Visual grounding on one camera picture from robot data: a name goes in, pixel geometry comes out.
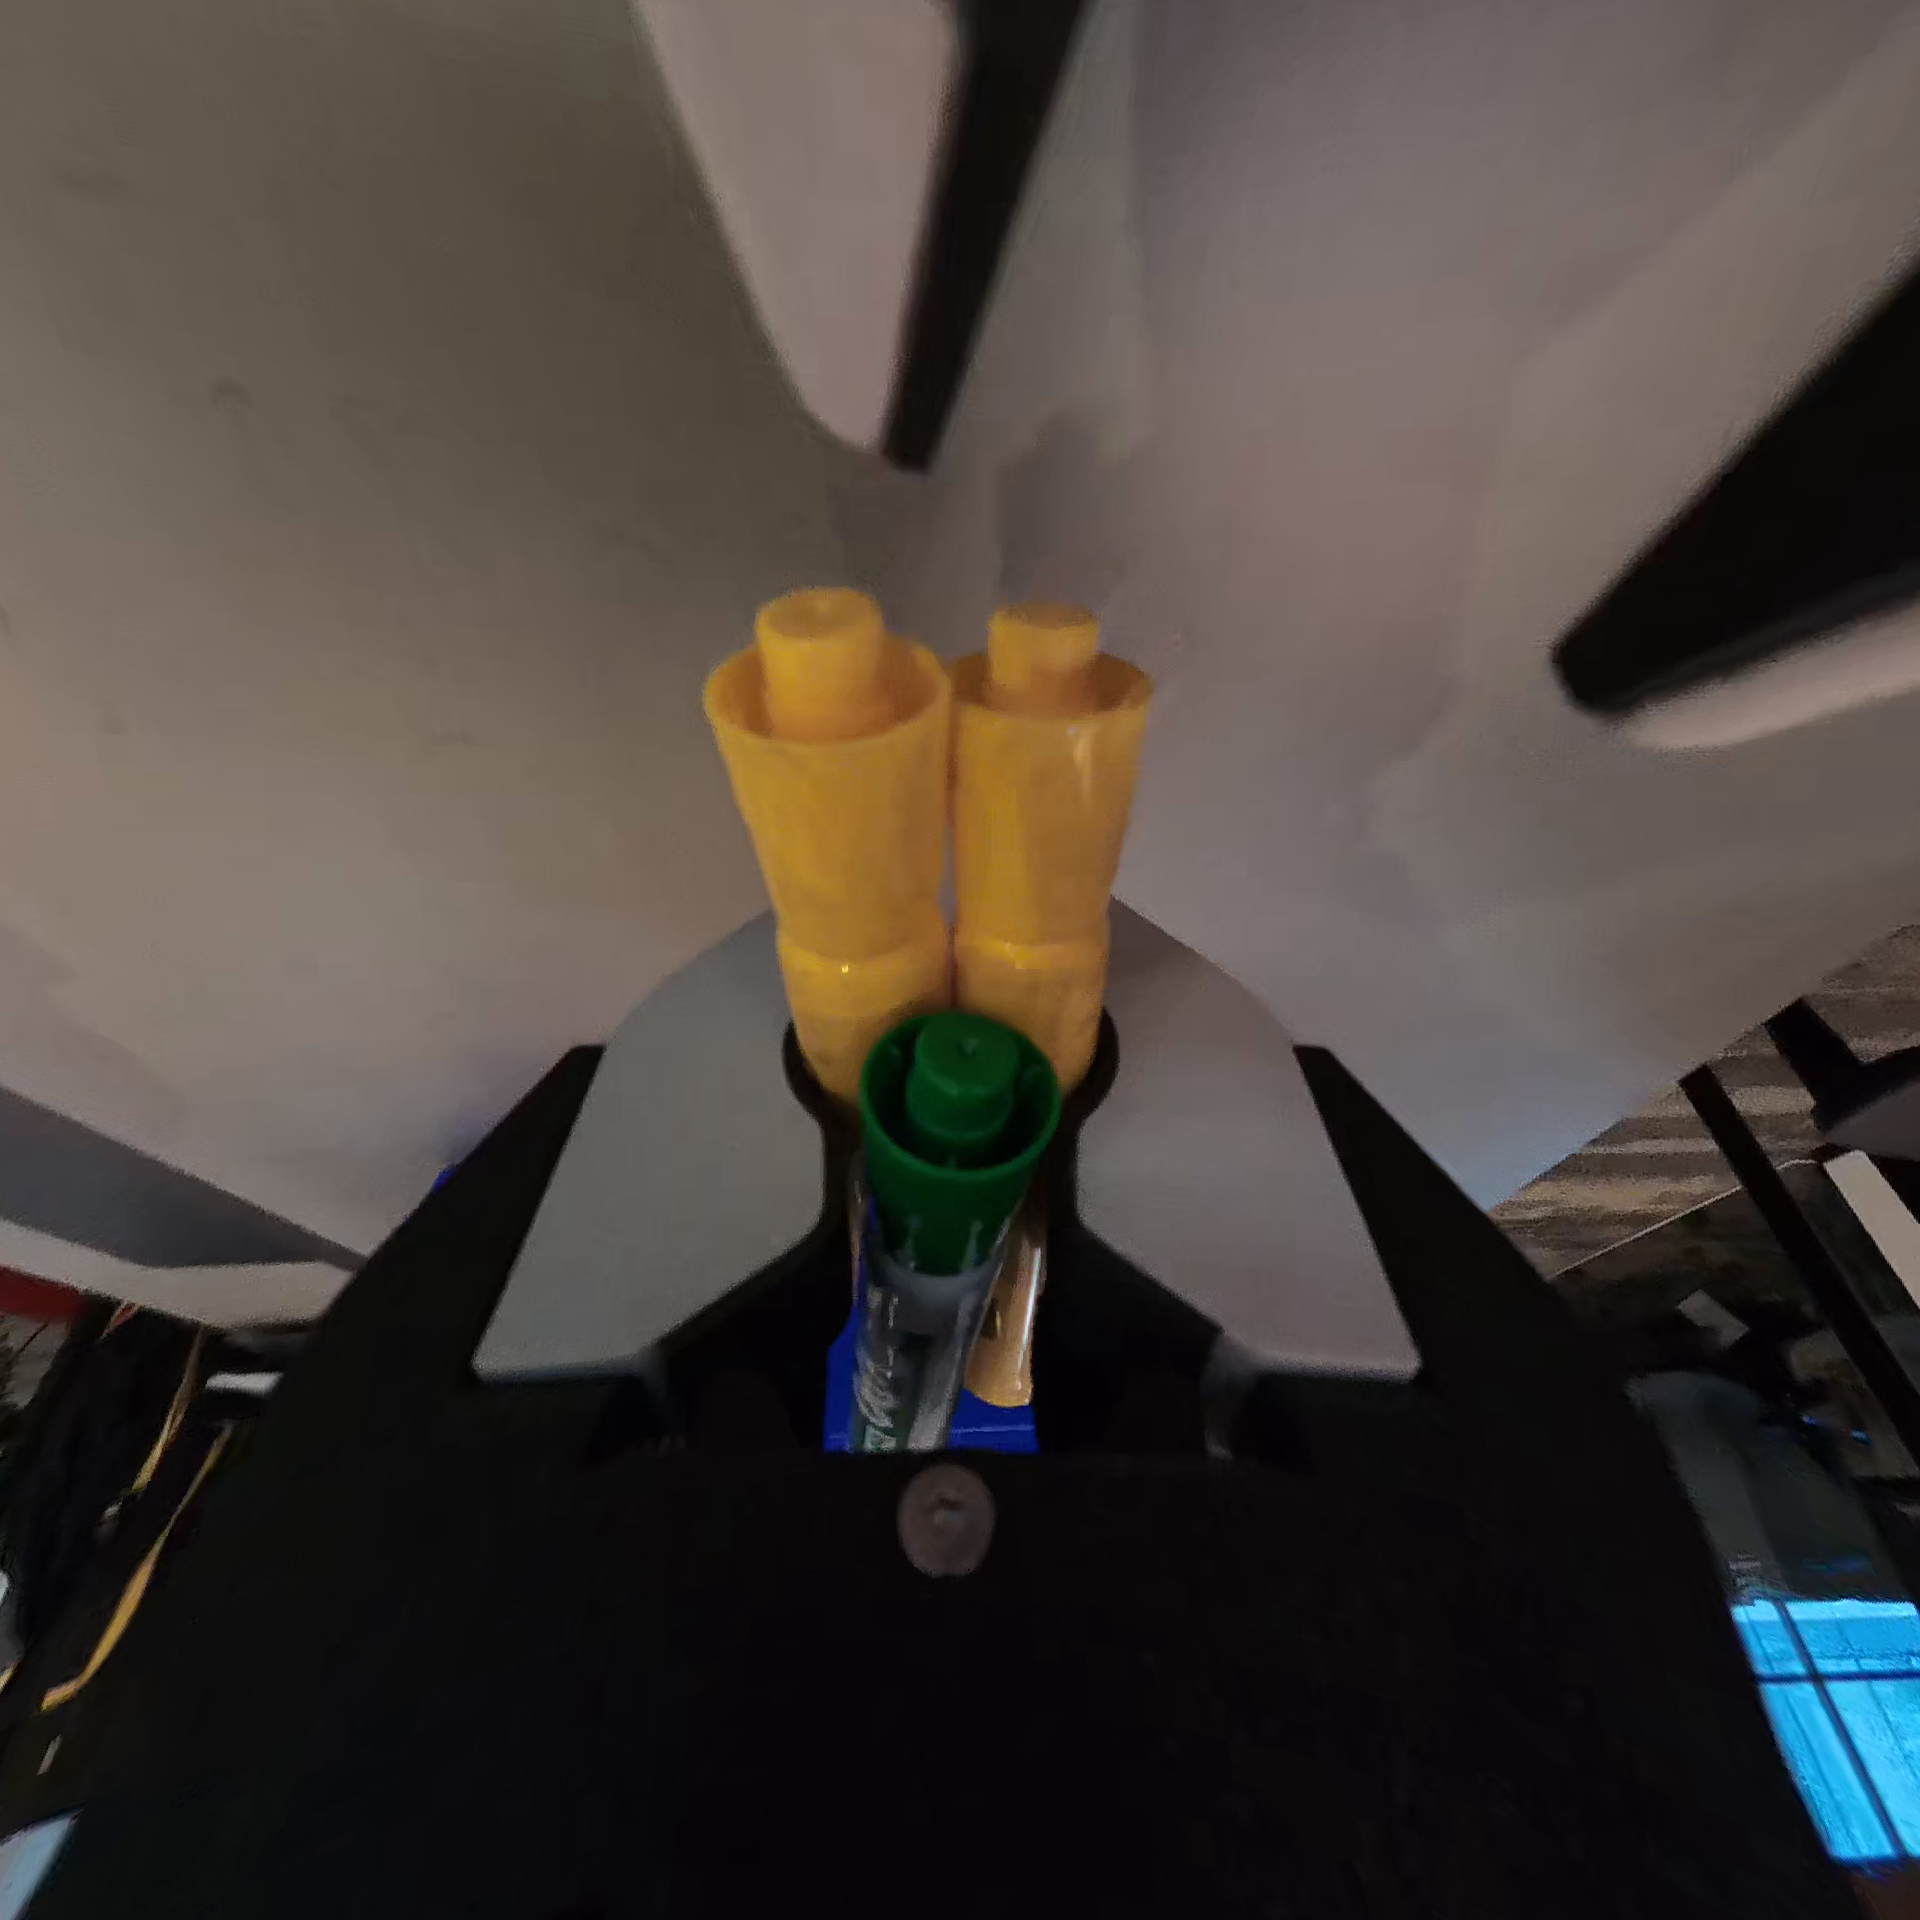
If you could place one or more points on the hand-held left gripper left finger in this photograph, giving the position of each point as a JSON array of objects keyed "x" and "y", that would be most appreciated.
[{"x": 677, "y": 1186}]

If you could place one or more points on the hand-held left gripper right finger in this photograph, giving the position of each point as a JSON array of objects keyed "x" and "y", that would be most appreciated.
[{"x": 1231, "y": 1201}]

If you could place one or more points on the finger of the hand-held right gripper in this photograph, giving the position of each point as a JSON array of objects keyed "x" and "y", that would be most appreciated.
[
  {"x": 1771, "y": 555},
  {"x": 794, "y": 182}
]

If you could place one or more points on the green white dry-erase marker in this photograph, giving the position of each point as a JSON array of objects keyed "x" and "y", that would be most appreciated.
[{"x": 952, "y": 1169}]

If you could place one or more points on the yellow highlighter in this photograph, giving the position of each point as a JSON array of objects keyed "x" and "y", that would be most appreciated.
[
  {"x": 1043, "y": 809},
  {"x": 835, "y": 809}
]

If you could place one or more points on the blue plastic bin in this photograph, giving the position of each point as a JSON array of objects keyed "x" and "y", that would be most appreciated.
[{"x": 1006, "y": 1425}]

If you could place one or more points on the black yellow backpack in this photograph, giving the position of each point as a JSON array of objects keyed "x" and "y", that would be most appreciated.
[{"x": 90, "y": 1499}]

